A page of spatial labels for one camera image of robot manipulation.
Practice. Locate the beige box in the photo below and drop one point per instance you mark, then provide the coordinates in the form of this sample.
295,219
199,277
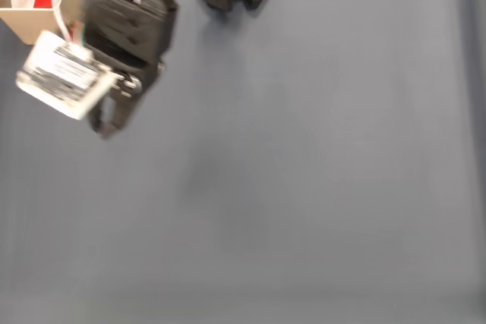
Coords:
26,24

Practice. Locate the grey mat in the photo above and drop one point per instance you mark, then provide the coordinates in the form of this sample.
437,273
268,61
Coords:
266,187

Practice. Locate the white camera board mount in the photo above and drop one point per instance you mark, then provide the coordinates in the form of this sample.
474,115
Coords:
60,73

